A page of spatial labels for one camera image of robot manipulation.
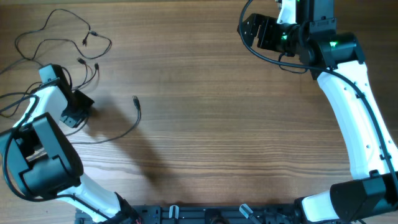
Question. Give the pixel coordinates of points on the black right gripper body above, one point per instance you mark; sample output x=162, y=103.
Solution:
x=283, y=39

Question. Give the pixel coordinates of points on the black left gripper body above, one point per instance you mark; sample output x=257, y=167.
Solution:
x=79, y=108

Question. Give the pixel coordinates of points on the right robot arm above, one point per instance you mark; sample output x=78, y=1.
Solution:
x=307, y=30

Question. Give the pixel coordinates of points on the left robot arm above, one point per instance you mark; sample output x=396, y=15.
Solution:
x=39, y=162

